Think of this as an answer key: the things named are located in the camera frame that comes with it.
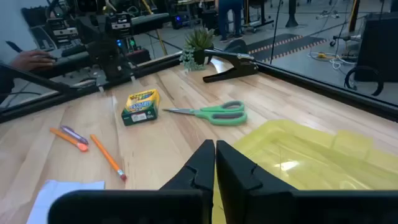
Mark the orange pencil with eraser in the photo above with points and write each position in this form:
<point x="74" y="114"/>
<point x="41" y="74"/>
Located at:
<point x="107" y="155"/>

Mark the small potted green plant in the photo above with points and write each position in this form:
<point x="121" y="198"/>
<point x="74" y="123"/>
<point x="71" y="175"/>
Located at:
<point x="200" y="42"/>

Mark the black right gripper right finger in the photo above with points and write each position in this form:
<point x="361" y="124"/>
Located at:
<point x="248" y="199"/>

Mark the orange pen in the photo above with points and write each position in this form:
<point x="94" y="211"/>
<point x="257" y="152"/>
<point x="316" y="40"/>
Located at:
<point x="66" y="138"/>

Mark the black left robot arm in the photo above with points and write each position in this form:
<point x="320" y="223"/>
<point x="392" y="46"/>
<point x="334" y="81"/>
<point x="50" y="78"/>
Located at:
<point x="90" y="31"/>

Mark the black striped floor mat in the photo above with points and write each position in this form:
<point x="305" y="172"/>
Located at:
<point x="280" y="46"/>

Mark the person's hand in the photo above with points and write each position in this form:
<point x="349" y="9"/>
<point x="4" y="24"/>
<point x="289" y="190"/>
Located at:
<point x="31" y="60"/>

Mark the black equipment case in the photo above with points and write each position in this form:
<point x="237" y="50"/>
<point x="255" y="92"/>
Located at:
<point x="379" y="46"/>

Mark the yellow translucent plastic case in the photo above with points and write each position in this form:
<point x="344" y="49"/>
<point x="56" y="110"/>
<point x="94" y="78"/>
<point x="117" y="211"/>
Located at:
<point x="311" y="161"/>

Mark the crayon box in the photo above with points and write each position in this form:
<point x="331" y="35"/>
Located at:
<point x="141" y="107"/>

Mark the purple pen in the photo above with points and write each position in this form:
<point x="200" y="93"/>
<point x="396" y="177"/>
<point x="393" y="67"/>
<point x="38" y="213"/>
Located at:
<point x="74" y="134"/>

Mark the black aluminium table frame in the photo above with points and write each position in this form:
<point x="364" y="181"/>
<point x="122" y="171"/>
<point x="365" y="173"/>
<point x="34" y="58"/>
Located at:
<point x="311" y="84"/>

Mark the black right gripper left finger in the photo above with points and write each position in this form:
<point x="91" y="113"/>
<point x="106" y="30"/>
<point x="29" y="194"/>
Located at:
<point x="186" y="199"/>

